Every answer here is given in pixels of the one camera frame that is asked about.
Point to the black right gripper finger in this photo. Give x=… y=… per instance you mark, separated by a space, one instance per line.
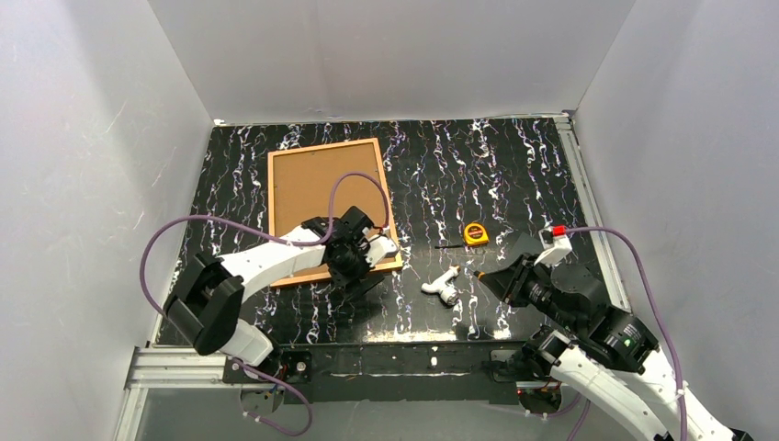
x=501 y=283
x=521 y=248

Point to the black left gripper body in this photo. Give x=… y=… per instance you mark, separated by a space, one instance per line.
x=363 y=266

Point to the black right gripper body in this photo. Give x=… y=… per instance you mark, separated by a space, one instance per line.
x=513 y=288

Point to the wooden picture frame with photo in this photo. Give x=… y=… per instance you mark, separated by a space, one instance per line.
x=300 y=182

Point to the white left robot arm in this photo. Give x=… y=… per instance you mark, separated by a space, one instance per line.
x=205 y=302

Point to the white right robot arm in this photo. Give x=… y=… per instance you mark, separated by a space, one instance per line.
x=606 y=354

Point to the yellow tape measure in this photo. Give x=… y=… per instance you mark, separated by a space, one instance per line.
x=475 y=234

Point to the white plastic spray nozzle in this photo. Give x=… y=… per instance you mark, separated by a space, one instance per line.
x=443 y=287

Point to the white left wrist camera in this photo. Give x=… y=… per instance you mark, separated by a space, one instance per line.
x=380 y=247

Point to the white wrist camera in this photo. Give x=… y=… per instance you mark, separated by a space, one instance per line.
x=380 y=247
x=556 y=246

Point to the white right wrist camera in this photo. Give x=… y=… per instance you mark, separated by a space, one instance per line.
x=556 y=246

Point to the aluminium rail base frame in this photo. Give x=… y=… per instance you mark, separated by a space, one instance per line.
x=347 y=392

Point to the aluminium side rail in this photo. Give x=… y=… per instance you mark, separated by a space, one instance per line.
x=572 y=149

